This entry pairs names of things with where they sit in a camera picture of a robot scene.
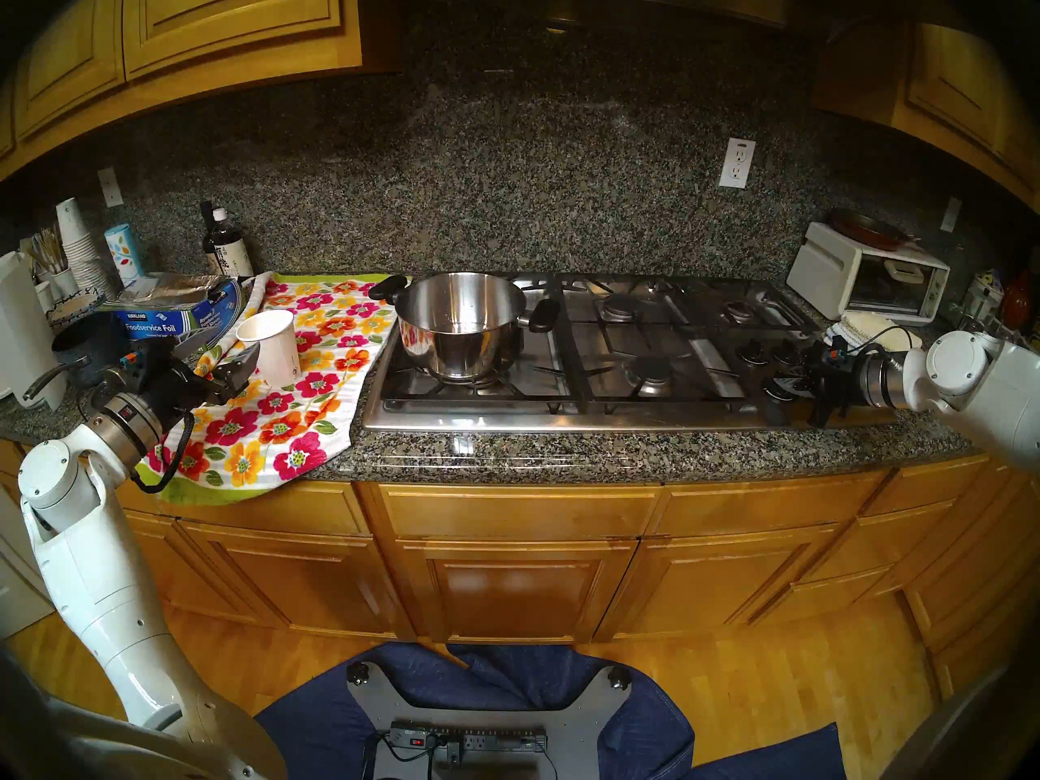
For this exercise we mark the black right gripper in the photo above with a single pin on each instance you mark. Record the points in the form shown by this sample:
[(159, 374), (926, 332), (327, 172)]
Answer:
[(837, 380)]

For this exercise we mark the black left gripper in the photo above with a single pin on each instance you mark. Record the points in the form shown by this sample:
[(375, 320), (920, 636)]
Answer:
[(177, 388)]

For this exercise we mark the large black stove knob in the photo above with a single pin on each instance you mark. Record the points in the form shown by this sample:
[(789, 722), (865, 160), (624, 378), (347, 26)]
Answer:
[(770, 391)]

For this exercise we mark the white paper cup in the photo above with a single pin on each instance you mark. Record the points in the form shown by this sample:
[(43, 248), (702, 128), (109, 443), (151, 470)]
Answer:
[(272, 348)]

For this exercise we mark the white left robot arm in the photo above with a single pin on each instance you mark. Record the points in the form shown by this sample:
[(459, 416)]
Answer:
[(106, 591)]

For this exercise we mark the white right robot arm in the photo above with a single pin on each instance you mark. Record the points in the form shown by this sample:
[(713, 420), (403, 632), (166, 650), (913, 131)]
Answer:
[(975, 388)]

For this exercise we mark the small black stove knob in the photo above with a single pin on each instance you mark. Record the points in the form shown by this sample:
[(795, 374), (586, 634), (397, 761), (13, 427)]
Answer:
[(785, 353), (753, 353)]

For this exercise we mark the colourful patterned paper cup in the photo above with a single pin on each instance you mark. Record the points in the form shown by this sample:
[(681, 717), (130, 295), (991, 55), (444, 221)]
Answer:
[(124, 254)]

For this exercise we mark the white utensil holder cup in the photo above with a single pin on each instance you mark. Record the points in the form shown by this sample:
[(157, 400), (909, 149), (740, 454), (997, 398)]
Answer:
[(63, 283)]

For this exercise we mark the stainless steel pot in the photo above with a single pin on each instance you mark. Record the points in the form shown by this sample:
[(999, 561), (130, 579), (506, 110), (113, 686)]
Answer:
[(463, 344)]

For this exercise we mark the narrow black cast iron grate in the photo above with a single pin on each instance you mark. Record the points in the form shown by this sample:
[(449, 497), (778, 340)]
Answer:
[(780, 315)]

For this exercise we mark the floral printed cloth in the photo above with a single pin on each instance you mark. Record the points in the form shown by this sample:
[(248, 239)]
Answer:
[(284, 429)]

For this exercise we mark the striped blue yellow dish towel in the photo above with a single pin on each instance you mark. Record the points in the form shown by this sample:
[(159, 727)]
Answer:
[(865, 325)]

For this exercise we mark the blue Kirkland foil box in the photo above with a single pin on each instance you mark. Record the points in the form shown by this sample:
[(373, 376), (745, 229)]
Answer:
[(162, 325)]

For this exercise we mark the small black capped gas burner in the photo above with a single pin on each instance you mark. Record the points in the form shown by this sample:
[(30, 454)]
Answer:
[(741, 312)]

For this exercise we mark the stainless steel gas cooktop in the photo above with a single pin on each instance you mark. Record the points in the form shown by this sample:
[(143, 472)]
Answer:
[(691, 417)]

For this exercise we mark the white kitchen appliance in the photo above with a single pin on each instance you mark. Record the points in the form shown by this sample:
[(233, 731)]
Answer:
[(821, 266)]

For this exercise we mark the soy sauce bottle white cap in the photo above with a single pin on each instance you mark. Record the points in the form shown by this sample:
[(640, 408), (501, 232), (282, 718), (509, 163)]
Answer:
[(231, 254)]

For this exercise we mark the wide black cast iron grate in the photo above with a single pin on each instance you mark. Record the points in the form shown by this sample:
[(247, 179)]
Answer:
[(520, 390), (662, 399)]

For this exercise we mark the dark red plate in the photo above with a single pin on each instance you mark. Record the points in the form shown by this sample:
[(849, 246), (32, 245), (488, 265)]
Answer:
[(869, 230)]

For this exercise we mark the patterned shallow bowl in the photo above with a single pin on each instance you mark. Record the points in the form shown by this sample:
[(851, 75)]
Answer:
[(77, 305)]

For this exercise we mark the metal measuring cups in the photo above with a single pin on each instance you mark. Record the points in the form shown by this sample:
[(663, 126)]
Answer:
[(983, 325)]

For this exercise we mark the white patterned ceramic jar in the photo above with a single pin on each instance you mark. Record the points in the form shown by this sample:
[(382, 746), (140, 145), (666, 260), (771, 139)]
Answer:
[(983, 295)]

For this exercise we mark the tall white container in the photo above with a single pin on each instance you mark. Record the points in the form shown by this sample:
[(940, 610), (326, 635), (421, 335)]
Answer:
[(28, 331)]

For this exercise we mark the stack of white paper cups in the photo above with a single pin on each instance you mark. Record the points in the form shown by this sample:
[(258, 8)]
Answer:
[(77, 234)]

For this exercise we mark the wooden chopsticks bundle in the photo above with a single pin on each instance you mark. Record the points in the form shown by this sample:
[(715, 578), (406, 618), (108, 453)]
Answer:
[(50, 250)]

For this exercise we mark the red brown vase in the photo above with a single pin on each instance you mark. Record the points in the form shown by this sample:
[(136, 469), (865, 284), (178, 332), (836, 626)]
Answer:
[(1018, 303)]

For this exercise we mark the white appliance door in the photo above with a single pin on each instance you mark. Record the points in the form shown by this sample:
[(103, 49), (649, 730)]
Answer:
[(16, 583)]

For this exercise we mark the wooden base cabinets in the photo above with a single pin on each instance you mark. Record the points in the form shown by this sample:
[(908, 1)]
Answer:
[(512, 591)]

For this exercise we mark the dark blue cloth cover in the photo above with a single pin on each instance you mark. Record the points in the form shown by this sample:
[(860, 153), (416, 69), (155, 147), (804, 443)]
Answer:
[(309, 738)]

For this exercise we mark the black power strip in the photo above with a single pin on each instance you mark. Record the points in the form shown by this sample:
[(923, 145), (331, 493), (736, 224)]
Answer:
[(487, 738)]

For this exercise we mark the white wall switch plate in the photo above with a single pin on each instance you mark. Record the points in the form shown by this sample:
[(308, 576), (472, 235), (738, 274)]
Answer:
[(951, 215)]

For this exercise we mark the white wall power outlet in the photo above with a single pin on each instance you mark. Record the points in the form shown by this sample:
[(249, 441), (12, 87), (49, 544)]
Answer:
[(738, 162), (111, 187)]

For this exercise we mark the wooden wall cabinet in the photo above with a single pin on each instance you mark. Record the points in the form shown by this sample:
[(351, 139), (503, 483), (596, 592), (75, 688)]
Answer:
[(227, 15), (959, 88)]

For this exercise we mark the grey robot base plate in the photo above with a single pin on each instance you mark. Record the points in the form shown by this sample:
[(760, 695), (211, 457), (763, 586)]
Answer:
[(585, 730)]

